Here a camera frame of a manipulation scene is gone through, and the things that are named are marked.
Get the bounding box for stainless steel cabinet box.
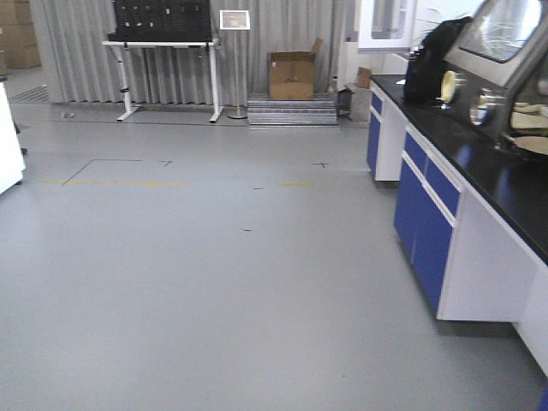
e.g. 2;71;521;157
337;83;372;122

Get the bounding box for blue white lab bench cabinet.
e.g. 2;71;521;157
367;74;547;367

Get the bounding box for white cabinet with window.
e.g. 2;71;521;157
358;0;416;53

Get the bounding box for metal floor grating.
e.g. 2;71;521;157
247;93;338;127

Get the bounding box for large cardboard box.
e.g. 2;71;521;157
268;38;324;101

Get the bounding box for small cardboard box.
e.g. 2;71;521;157
354;67;372;88

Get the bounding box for white height-adjustable desk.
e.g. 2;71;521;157
101;39;223;123

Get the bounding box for sign stand with pole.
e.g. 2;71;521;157
219;9;250;120

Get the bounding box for black bag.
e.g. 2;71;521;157
403;16;473;104

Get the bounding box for black pegboard rack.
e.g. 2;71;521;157
108;0;213;43

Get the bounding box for grey curtain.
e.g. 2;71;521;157
30;1;346;104

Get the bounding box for white unit at left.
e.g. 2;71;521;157
0;76;26;194

